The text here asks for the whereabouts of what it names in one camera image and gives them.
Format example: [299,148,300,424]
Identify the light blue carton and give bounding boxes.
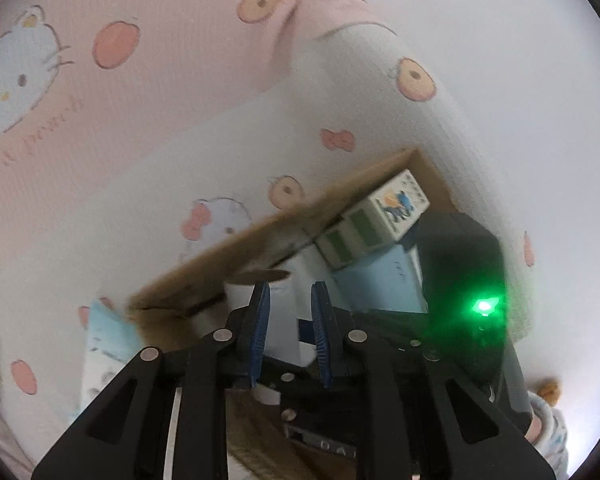
[332,246,429,314]

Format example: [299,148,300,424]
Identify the brown cardboard box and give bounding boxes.
[127,149,461,480]

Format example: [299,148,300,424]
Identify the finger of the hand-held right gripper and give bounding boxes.
[260,360,365,433]
[350,310,431,351]

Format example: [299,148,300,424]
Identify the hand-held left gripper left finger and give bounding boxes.
[31,281,271,480]

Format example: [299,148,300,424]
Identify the pink cartoon printed blanket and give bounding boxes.
[0,0,536,480]

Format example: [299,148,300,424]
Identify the green white cartoon carton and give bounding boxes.
[341,170,431,257]

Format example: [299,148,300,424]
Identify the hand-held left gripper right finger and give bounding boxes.
[310,282,556,480]

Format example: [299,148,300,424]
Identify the person's right forearm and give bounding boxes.
[525,379,571,480]

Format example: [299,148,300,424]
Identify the small green white carton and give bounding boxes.
[314,225,376,269]

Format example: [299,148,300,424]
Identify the light blue tissue packet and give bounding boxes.
[79,299,147,423]

